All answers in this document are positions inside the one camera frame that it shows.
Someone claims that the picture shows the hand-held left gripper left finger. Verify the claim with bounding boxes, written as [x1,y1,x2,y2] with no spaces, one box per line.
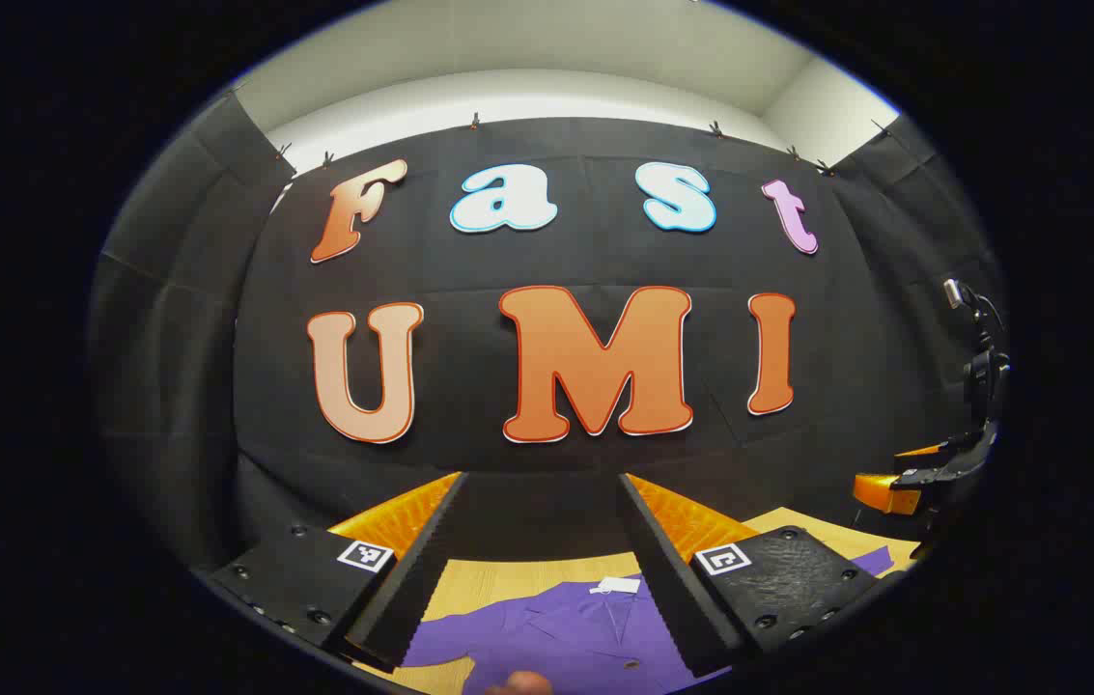
[209,471,468,674]

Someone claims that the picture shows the purple knit garment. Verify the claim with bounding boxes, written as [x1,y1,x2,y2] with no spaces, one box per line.
[402,546,895,695]

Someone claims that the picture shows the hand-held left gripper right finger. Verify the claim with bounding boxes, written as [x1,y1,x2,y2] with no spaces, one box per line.
[617,473,881,679]

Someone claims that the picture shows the black backdrop cloth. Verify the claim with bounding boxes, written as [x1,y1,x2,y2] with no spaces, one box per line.
[88,92,1006,580]

